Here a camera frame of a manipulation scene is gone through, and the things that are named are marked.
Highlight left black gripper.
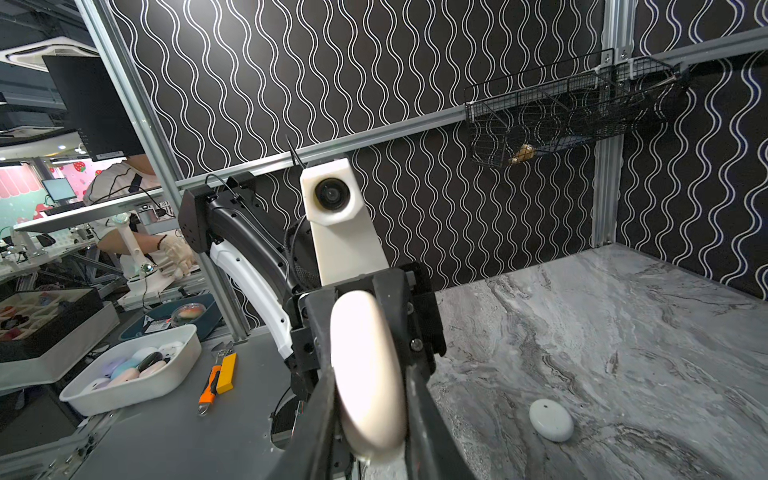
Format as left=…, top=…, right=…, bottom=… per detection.
left=289, top=262, right=447, bottom=399

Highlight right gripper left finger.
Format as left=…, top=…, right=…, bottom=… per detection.
left=267, top=369, right=337, bottom=480

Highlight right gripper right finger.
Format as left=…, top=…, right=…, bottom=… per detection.
left=405, top=365, right=475, bottom=479

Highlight cream earbud charging case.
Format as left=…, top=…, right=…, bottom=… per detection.
left=330, top=290, right=407, bottom=463

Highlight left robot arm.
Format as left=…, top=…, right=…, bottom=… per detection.
left=179, top=159, right=447, bottom=400

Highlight white round charging case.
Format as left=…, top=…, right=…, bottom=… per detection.
left=529, top=399, right=575, bottom=443

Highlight orange utility knife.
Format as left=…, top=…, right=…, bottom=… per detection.
left=198, top=342, right=237, bottom=416

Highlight small brass object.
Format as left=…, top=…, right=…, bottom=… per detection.
left=509, top=144, right=536, bottom=165

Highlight white plastic tray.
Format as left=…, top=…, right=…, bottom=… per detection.
left=59, top=324, right=201, bottom=417

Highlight person in white shirt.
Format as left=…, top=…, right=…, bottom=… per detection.
left=83, top=153, right=199, bottom=280

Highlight black tray box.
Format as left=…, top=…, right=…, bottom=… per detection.
left=1, top=288, right=119, bottom=392

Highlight black wire basket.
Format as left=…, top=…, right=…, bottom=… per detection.
left=464, top=50, right=690, bottom=168

